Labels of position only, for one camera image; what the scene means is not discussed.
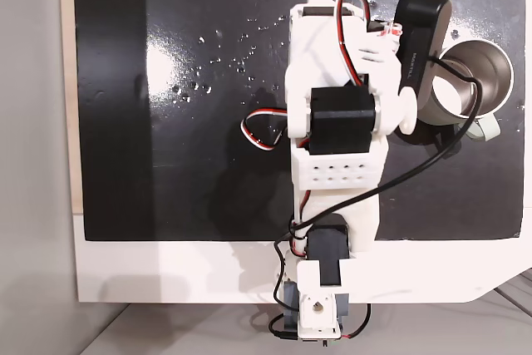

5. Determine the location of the red black wire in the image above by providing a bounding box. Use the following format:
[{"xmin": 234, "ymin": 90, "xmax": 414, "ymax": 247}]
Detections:
[{"xmin": 340, "ymin": 303, "xmax": 372, "ymax": 341}]

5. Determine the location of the light wooden board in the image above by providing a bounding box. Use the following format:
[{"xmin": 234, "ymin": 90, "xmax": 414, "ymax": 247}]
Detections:
[{"xmin": 59, "ymin": 0, "xmax": 86, "ymax": 217}]

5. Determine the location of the red white servo cable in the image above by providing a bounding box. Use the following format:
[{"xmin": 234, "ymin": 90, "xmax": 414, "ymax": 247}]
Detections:
[
  {"xmin": 335, "ymin": 0, "xmax": 374, "ymax": 89},
  {"xmin": 240, "ymin": 108, "xmax": 292, "ymax": 152}
]

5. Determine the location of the black table mat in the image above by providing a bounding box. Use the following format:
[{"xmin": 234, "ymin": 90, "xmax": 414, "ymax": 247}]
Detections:
[{"xmin": 73, "ymin": 0, "xmax": 524, "ymax": 243}]

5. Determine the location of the black camera cable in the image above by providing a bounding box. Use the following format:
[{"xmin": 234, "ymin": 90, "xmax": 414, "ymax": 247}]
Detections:
[{"xmin": 272, "ymin": 57, "xmax": 483, "ymax": 314}]

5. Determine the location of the black oval camera box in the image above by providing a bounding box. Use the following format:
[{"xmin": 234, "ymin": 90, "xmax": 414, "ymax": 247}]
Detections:
[{"xmin": 392, "ymin": 0, "xmax": 453, "ymax": 99}]

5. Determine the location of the pale green steel cup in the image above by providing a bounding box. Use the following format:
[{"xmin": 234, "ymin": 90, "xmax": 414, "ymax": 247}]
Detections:
[{"xmin": 417, "ymin": 38, "xmax": 515, "ymax": 143}]

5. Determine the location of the grey table clamp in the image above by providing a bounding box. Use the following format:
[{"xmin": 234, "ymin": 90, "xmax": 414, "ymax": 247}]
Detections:
[
  {"xmin": 282, "ymin": 281, "xmax": 302, "ymax": 333},
  {"xmin": 337, "ymin": 291, "xmax": 352, "ymax": 319}
]

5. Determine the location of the black power cable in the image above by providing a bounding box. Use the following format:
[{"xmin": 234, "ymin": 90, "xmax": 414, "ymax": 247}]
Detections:
[{"xmin": 268, "ymin": 312, "xmax": 301, "ymax": 342}]

